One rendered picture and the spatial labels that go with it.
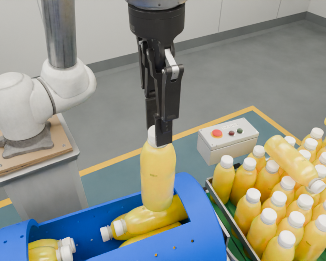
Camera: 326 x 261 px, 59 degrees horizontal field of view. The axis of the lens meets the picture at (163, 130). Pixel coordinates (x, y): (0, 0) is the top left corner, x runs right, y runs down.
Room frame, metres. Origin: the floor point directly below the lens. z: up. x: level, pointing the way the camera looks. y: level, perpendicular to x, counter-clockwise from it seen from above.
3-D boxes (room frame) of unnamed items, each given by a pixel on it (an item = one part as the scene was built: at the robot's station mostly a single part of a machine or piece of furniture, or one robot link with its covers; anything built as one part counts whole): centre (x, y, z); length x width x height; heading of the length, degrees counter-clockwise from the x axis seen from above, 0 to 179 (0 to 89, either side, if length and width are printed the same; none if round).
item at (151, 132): (0.39, 0.01, 1.44); 0.04 x 0.04 x 0.02
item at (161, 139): (0.37, 0.00, 1.48); 0.03 x 0.01 x 0.07; 112
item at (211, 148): (0.80, -0.24, 1.05); 0.20 x 0.10 x 0.10; 112
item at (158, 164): (0.40, 0.01, 1.34); 0.07 x 0.07 x 0.19
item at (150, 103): (0.42, 0.02, 1.48); 0.03 x 0.01 x 0.07; 112
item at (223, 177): (0.65, -0.21, 1.00); 0.07 x 0.07 x 0.19
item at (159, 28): (0.39, 0.01, 1.63); 0.08 x 0.07 x 0.09; 22
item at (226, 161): (0.65, -0.21, 1.10); 0.04 x 0.04 x 0.02
